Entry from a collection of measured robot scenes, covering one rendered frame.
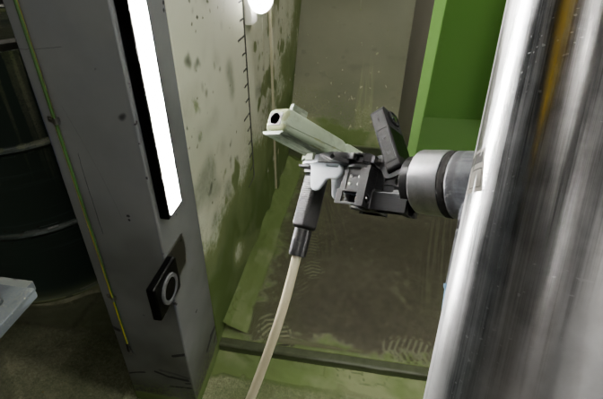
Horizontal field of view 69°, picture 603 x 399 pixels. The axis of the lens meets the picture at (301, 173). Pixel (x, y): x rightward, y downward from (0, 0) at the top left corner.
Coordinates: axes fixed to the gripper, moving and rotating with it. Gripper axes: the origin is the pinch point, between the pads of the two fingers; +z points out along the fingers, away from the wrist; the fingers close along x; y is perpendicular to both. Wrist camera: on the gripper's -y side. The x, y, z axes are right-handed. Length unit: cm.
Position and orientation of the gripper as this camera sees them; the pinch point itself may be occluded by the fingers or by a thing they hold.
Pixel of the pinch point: (317, 162)
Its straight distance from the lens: 75.7
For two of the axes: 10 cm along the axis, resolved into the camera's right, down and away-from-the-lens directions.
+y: -2.4, 9.5, -1.9
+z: -7.2, -0.5, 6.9
